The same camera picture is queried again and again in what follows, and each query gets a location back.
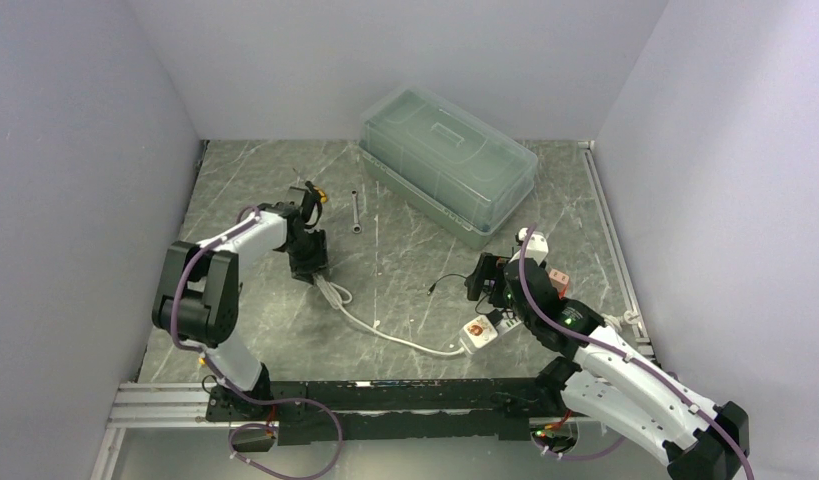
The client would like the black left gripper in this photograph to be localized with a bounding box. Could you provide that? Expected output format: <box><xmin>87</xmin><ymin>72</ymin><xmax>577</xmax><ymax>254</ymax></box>
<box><xmin>283</xmin><ymin>228</ymin><xmax>329</xmax><ymax>285</ymax></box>

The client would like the black TP-Link power adapter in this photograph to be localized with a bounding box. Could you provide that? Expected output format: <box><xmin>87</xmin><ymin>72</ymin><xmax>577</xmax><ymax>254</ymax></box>
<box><xmin>426</xmin><ymin>273</ymin><xmax>507</xmax><ymax>325</ymax></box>

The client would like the white USB socket strip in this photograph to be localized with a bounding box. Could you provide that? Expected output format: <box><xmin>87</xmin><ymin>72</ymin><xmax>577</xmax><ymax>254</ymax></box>
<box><xmin>495</xmin><ymin>318</ymin><xmax>522</xmax><ymax>336</ymax></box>

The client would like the white tiger cube socket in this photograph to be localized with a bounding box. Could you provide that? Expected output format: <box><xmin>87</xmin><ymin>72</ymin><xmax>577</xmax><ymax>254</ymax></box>
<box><xmin>458</xmin><ymin>315</ymin><xmax>499</xmax><ymax>355</ymax></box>

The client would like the red power socket cube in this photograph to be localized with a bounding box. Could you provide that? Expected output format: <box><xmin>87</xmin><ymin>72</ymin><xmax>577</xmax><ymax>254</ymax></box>
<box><xmin>548</xmin><ymin>269</ymin><xmax>570</xmax><ymax>299</ymax></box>

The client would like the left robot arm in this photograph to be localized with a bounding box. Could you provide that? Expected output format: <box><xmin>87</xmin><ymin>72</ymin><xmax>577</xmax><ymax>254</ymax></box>
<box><xmin>151</xmin><ymin>203</ymin><xmax>328</xmax><ymax>420</ymax></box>

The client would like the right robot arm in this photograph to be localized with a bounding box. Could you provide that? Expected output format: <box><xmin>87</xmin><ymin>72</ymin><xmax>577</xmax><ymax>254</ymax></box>
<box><xmin>465</xmin><ymin>252</ymin><xmax>754</xmax><ymax>479</ymax></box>

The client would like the silver ratchet wrench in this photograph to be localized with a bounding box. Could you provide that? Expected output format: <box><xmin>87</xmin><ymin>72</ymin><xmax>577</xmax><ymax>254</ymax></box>
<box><xmin>351</xmin><ymin>190</ymin><xmax>362</xmax><ymax>234</ymax></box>

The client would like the small yellow black screwdriver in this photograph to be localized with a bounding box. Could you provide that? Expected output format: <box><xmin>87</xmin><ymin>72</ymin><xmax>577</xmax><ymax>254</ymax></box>
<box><xmin>292</xmin><ymin>167</ymin><xmax>328</xmax><ymax>204</ymax></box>

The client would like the pink USB adapter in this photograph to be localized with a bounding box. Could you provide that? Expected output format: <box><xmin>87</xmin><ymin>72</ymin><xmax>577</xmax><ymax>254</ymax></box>
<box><xmin>549</xmin><ymin>269</ymin><xmax>570</xmax><ymax>291</ymax></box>

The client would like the translucent plastic storage box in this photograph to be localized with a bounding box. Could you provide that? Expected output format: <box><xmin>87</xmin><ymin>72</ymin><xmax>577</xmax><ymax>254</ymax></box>
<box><xmin>359</xmin><ymin>87</ymin><xmax>538</xmax><ymax>249</ymax></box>

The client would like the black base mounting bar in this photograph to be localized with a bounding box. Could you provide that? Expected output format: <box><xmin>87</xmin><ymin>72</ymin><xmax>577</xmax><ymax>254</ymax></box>
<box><xmin>205</xmin><ymin>378</ymin><xmax>567</xmax><ymax>446</ymax></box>

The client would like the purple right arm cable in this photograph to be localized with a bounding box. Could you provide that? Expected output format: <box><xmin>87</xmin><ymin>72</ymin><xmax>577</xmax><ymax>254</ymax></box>
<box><xmin>518</xmin><ymin>225</ymin><xmax>756</xmax><ymax>480</ymax></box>

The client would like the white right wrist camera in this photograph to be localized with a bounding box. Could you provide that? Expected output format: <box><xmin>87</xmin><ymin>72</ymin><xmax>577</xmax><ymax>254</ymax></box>
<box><xmin>510</xmin><ymin>227</ymin><xmax>549</xmax><ymax>266</ymax></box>

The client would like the aluminium frame rail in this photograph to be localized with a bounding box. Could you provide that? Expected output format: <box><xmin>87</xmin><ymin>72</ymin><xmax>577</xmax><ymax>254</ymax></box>
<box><xmin>577</xmin><ymin>141</ymin><xmax>657</xmax><ymax>362</ymax></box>

